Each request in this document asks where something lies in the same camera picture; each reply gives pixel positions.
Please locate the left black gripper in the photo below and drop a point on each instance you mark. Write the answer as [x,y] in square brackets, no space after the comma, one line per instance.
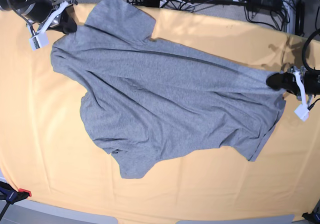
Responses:
[279,81]

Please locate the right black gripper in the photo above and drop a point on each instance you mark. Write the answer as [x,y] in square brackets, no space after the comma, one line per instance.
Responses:
[50,16]

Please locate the grey t-shirt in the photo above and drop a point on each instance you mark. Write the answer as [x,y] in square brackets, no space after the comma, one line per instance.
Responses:
[153,100]

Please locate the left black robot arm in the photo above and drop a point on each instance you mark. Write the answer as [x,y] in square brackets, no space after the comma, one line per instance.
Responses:
[306,52]

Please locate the black power adapter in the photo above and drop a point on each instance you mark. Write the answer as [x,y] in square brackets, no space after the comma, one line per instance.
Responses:
[272,5]

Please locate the black clamp right corner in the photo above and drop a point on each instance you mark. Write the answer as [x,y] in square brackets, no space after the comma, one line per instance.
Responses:
[313,217]

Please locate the blue red table clamp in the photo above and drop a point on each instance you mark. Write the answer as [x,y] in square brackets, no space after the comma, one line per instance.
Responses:
[10,195]

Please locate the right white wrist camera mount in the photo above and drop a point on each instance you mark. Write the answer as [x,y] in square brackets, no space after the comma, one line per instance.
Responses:
[40,39]

